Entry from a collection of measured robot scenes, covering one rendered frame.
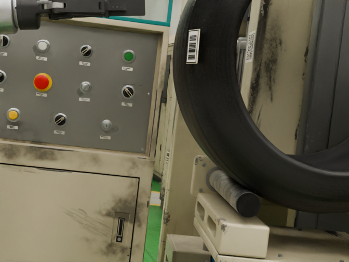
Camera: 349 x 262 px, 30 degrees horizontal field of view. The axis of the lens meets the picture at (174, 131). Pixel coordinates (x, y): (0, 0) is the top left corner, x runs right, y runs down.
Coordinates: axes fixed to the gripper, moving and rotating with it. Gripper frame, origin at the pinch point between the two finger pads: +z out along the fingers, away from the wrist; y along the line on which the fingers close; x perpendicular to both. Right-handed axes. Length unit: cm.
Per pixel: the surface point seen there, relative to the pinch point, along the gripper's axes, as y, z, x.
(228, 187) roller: 0.2, 18.9, 35.3
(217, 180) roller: 12.9, 18.6, 35.7
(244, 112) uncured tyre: -12.9, 19.8, 20.0
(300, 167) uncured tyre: -12.9, 29.7, 30.0
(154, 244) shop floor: 340, 22, 131
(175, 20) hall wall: 923, 99, -83
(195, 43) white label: -11.7, 11.5, 7.8
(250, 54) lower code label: 31.4, 30.3, 8.1
